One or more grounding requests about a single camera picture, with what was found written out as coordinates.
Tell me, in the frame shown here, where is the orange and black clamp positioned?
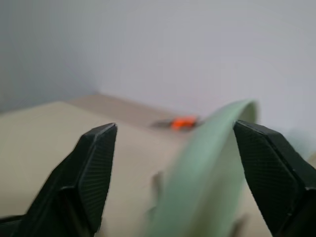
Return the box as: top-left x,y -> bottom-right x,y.
151,116 -> 204,131

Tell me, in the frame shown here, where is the green plate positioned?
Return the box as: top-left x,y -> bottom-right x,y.
141,99 -> 260,237

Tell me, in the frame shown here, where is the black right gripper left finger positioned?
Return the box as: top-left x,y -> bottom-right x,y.
0,122 -> 118,237

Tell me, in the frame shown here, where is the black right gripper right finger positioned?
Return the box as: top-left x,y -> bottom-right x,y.
233,119 -> 316,237

